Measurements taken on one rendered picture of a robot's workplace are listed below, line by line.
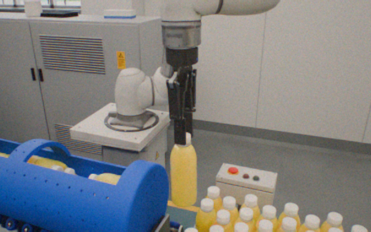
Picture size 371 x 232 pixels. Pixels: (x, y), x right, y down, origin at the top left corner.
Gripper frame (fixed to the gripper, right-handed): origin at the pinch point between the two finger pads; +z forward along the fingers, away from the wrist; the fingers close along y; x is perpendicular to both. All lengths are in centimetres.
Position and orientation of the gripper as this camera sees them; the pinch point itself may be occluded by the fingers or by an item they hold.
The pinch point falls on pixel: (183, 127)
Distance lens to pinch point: 80.8
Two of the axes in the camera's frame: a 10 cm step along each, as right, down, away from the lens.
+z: 0.2, 9.3, 3.6
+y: -3.9, 3.4, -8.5
